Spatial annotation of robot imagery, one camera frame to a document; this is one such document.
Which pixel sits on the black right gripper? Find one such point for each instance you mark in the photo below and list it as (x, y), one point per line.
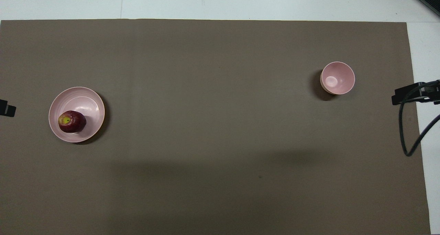
(429, 94)

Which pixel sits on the red apple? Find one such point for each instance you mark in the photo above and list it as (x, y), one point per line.
(74, 122)

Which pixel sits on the pink bowl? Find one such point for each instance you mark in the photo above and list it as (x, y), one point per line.
(338, 77)

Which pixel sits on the pink plate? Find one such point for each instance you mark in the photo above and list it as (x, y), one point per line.
(80, 100)

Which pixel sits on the brown table mat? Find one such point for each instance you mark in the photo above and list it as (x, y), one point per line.
(213, 125)

